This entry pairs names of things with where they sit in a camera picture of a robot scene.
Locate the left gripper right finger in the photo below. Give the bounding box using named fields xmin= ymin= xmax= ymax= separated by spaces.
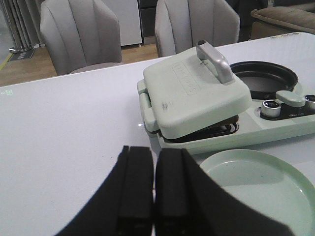
xmin=155 ymin=148 xmax=293 ymax=236

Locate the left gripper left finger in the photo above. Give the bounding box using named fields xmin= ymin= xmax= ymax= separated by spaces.
xmin=58 ymin=146 xmax=154 ymax=236

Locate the mint green sandwich maker lid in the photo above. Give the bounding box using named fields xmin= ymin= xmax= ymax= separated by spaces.
xmin=137 ymin=40 xmax=252 ymax=139

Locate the mint green round plate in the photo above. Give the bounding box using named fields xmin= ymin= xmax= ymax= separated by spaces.
xmin=200 ymin=149 xmax=315 ymax=236

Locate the left silver control knob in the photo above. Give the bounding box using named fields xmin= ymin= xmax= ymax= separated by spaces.
xmin=260 ymin=100 xmax=282 ymax=118

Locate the silver control knob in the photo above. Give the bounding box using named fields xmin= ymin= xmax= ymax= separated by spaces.
xmin=304 ymin=94 xmax=315 ymax=110
xmin=260 ymin=100 xmax=282 ymax=118

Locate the mint green sandwich maker base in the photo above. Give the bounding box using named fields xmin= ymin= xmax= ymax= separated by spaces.
xmin=137 ymin=78 xmax=315 ymax=155

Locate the black round frying pan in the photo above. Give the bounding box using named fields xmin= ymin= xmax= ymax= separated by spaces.
xmin=230 ymin=61 xmax=298 ymax=100

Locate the right silver control knob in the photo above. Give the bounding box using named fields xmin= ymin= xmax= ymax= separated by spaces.
xmin=304 ymin=94 xmax=315 ymax=110

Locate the left grey upholstered chair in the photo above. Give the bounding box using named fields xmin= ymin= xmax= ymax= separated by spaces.
xmin=40 ymin=0 xmax=122 ymax=75

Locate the grey upholstered chair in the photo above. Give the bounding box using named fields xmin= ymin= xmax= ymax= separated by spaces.
xmin=155 ymin=0 xmax=240 ymax=57
xmin=40 ymin=0 xmax=122 ymax=75

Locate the right grey upholstered chair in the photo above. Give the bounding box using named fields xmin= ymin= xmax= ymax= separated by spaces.
xmin=155 ymin=0 xmax=240 ymax=57

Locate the white refrigerator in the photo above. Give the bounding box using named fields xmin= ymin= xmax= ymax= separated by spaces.
xmin=103 ymin=0 xmax=142 ymax=46

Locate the beige sofa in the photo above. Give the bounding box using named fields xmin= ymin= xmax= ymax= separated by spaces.
xmin=251 ymin=0 xmax=315 ymax=39

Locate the grey curtain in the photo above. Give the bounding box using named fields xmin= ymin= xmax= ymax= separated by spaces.
xmin=0 ymin=0 xmax=42 ymax=54

